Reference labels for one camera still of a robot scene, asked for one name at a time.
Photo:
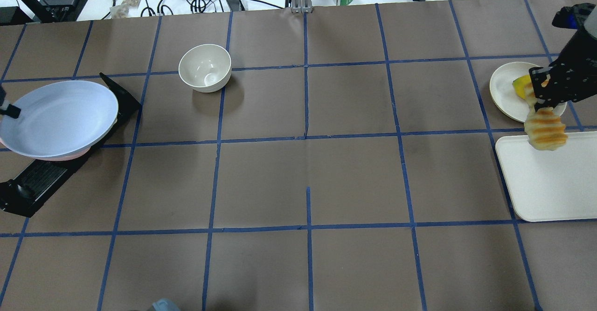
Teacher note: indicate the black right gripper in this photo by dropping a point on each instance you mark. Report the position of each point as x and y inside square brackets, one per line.
[576, 58]

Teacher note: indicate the pink plate in rack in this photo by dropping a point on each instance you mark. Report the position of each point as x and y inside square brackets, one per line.
[70, 156]

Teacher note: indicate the black plate rack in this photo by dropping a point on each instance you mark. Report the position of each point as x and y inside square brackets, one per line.
[26, 193]

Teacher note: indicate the white ceramic bowl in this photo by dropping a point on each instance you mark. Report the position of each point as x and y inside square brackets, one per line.
[206, 68]

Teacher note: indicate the striped bread roll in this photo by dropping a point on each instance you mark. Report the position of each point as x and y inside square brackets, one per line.
[544, 128]

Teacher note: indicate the light blue plate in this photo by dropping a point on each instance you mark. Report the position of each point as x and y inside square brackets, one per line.
[60, 119]

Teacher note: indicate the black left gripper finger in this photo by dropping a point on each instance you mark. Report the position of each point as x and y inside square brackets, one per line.
[7, 108]

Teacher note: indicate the black camera stand base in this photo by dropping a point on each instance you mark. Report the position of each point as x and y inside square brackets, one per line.
[51, 11]

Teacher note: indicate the round white plate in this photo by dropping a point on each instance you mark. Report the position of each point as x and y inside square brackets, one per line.
[502, 90]

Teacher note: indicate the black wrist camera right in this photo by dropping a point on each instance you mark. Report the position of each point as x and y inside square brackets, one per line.
[572, 17]

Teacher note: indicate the white rectangular tray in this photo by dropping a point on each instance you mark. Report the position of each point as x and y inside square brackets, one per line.
[546, 185]

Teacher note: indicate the yellow lemon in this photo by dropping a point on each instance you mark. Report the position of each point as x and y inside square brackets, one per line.
[523, 87]

